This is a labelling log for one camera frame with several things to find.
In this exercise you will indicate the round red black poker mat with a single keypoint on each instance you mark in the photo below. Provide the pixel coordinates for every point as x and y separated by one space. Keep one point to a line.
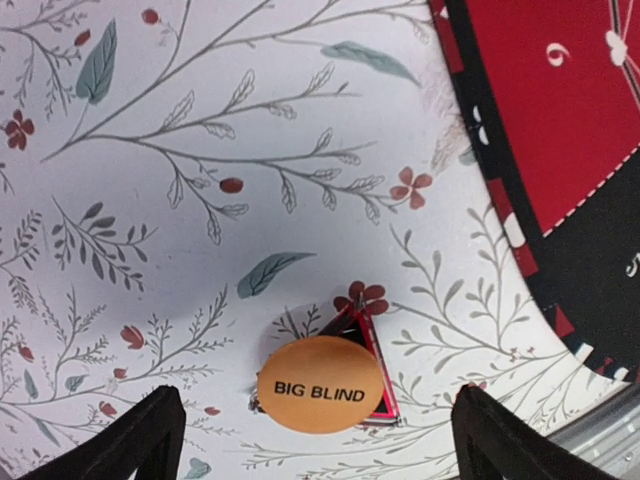
549 94

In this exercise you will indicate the orange big blind button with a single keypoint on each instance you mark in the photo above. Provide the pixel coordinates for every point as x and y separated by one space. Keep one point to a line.
320 385

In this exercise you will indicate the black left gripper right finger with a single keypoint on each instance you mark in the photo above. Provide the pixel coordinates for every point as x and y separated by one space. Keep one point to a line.
493 443

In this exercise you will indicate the aluminium front rail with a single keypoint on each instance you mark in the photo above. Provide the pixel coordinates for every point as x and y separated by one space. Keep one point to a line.
606 438

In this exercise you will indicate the floral patterned tablecloth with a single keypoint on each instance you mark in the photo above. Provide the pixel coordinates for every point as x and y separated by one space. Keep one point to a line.
186 186

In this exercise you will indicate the triangular red black token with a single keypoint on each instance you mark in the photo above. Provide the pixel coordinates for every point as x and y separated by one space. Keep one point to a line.
354 323

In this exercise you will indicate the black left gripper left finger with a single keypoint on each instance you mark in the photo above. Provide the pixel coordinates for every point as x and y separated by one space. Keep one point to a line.
145 443

